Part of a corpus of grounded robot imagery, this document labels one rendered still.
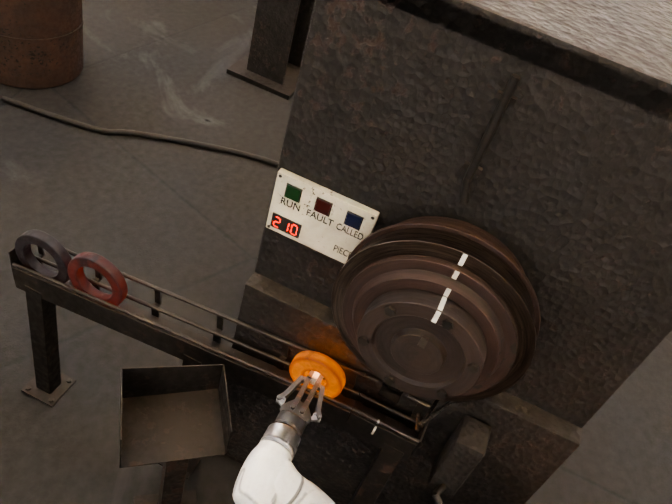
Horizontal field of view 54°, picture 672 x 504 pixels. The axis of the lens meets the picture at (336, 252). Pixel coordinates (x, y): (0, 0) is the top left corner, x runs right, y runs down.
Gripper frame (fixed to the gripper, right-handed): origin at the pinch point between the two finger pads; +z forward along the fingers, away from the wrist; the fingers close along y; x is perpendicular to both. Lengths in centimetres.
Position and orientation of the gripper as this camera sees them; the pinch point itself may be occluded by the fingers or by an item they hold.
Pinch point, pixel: (318, 371)
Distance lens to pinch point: 179.4
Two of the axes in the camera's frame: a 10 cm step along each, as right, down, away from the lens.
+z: 3.8, -6.1, 7.0
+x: 2.1, -6.8, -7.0
